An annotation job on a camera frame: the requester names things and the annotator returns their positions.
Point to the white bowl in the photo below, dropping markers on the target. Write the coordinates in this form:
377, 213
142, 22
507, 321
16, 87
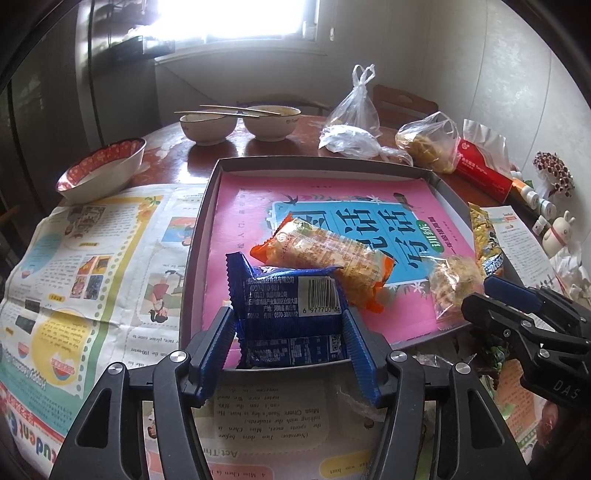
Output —
207, 129
273, 128

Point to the red flower decoration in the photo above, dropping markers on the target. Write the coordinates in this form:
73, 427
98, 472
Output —
557, 180

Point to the tall clear plastic bag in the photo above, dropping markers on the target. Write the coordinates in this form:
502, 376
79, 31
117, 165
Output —
358, 109

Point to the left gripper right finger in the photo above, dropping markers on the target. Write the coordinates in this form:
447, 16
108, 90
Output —
472, 440

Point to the left white bowl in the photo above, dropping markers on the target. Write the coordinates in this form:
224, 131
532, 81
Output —
207, 129

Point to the person's right hand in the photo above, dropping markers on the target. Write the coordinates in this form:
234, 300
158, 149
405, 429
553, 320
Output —
554, 426

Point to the rabbit figurine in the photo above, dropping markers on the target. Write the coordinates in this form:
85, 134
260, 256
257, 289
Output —
558, 235

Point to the student newspaper sheet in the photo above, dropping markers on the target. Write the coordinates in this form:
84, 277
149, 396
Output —
104, 283

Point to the black refrigerator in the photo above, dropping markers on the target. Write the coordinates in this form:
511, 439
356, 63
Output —
75, 76

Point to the red tissue pack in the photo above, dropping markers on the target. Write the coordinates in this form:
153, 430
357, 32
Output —
483, 160

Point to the red rimmed bowl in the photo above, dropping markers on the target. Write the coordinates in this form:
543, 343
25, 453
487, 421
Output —
102, 173

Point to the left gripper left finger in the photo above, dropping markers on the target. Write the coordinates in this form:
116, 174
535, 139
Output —
106, 438

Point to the yellow cartoon snack packet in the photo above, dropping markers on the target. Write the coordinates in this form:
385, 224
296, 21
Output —
489, 254

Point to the crumpled white plastic bag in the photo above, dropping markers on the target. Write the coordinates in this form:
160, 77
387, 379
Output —
354, 142

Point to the orange capped bottle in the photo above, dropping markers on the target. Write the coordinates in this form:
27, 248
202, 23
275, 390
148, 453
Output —
527, 193

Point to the crumpled white tissue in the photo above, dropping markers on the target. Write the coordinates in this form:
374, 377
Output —
569, 267

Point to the small white bottle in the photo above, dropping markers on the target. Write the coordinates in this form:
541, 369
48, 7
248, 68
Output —
547, 209

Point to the orange cracker packet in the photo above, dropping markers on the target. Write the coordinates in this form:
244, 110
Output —
361, 270

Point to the clear pastry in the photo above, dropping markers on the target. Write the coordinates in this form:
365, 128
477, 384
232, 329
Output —
451, 280

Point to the plastic bag of fried snacks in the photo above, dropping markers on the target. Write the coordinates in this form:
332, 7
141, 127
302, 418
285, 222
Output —
432, 142

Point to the right white bowl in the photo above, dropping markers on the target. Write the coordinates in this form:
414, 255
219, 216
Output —
273, 128

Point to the blue biscuit packet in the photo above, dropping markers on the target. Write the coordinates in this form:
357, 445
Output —
286, 317

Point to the wooden chair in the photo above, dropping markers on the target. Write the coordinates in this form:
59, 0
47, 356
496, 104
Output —
398, 107

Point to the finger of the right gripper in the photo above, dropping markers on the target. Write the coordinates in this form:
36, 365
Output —
556, 310
516, 327

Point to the pink and blue book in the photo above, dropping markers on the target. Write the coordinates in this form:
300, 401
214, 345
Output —
383, 239

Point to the right newspaper sheet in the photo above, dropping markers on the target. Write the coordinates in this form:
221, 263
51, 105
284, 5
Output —
526, 263

